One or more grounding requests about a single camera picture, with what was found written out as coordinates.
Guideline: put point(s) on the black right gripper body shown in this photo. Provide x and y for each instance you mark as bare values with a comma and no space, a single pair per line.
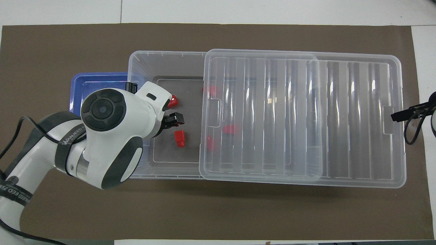
425,108

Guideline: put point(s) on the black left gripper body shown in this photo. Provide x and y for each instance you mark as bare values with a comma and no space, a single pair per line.
169,120

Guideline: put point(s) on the red block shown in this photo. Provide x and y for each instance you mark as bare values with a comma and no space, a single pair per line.
209,90
173,101
179,138
211,143
231,129

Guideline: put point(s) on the clear ribbed plastic box lid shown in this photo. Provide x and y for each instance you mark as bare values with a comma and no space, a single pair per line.
357,119

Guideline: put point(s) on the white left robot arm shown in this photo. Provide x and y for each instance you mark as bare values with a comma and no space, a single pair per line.
109,136

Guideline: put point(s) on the clear plastic storage box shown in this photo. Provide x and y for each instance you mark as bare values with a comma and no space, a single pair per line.
163,64

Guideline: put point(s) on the blue plastic tray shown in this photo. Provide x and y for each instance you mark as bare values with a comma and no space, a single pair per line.
102,80

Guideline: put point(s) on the brown table mat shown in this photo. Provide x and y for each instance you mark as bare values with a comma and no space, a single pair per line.
238,211

